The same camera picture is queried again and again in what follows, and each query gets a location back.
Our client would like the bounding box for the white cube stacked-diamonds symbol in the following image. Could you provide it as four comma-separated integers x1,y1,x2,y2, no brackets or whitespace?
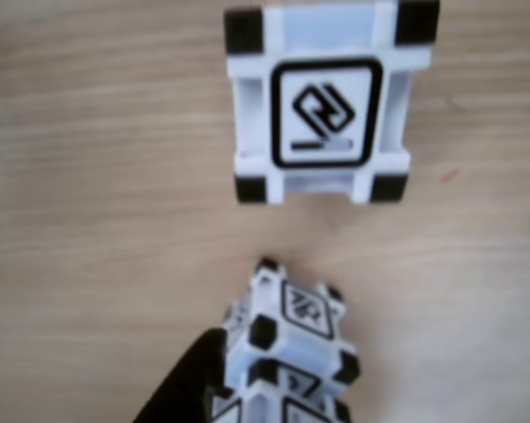
210,359,352,423

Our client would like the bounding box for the white cube zigzag-diamond symbol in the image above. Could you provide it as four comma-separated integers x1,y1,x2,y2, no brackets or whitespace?
223,0,442,207

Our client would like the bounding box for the white cube crossed-lines symbol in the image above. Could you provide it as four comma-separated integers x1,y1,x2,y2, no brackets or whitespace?
222,257,363,387

